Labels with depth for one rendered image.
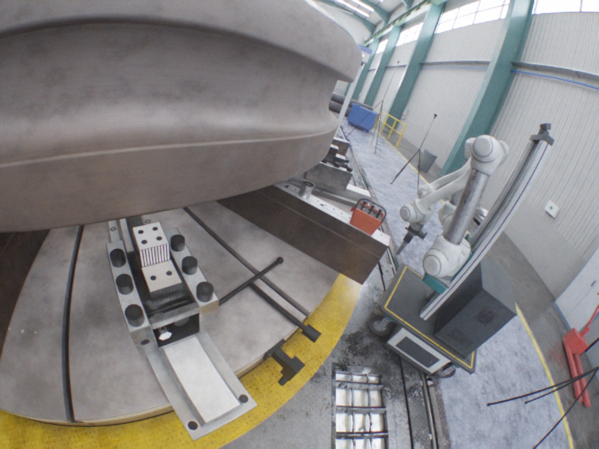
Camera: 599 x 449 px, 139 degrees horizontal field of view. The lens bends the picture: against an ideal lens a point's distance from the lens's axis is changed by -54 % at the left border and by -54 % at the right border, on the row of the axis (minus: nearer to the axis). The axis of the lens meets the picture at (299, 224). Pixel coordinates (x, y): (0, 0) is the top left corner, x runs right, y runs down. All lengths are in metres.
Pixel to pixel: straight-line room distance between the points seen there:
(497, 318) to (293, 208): 1.55
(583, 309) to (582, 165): 3.62
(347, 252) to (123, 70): 1.56
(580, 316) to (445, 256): 5.47
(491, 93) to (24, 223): 11.19
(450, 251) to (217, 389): 1.18
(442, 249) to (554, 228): 6.60
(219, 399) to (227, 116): 1.10
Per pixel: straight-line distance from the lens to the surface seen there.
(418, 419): 1.94
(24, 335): 1.53
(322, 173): 2.51
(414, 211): 1.37
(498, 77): 11.01
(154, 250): 0.88
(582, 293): 6.52
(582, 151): 8.22
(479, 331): 1.82
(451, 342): 1.90
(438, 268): 1.26
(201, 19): 0.83
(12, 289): 1.64
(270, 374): 1.55
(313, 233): 1.68
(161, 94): 0.95
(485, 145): 1.19
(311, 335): 1.33
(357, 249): 1.64
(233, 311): 1.34
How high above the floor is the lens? 1.43
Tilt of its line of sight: 33 degrees down
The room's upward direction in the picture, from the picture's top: 21 degrees clockwise
